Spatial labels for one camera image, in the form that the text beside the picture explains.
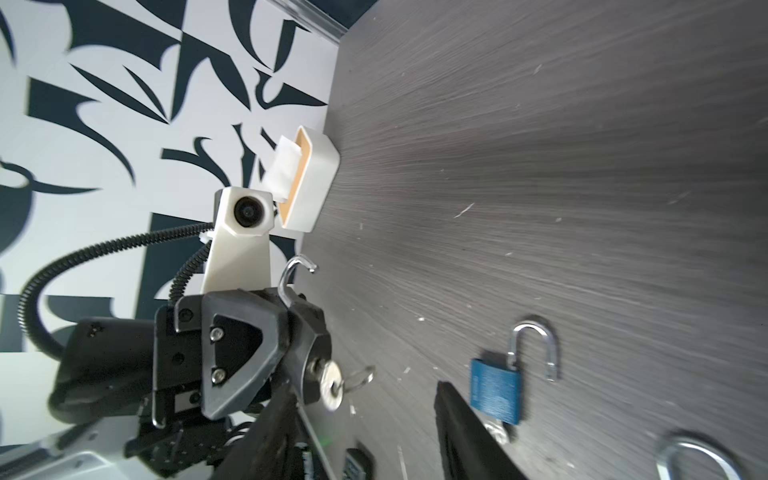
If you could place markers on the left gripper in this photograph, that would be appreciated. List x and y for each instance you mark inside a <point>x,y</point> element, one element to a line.
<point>225,345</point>

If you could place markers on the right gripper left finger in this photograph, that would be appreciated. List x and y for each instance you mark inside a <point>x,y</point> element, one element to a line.
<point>267,451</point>

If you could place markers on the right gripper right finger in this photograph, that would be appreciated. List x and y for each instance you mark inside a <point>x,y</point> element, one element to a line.
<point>467,449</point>

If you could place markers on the black padlock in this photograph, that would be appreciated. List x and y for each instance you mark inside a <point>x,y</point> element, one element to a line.
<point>308,361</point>

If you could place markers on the blue padlock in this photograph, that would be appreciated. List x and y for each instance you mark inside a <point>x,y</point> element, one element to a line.
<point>496,391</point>

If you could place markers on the black remote control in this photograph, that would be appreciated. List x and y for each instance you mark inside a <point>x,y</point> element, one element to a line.
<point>357,465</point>

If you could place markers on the brass padlock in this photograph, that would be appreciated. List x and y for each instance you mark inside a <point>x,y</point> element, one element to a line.
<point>677,451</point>

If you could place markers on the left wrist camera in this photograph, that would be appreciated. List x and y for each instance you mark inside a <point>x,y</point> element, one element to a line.
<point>239,256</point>

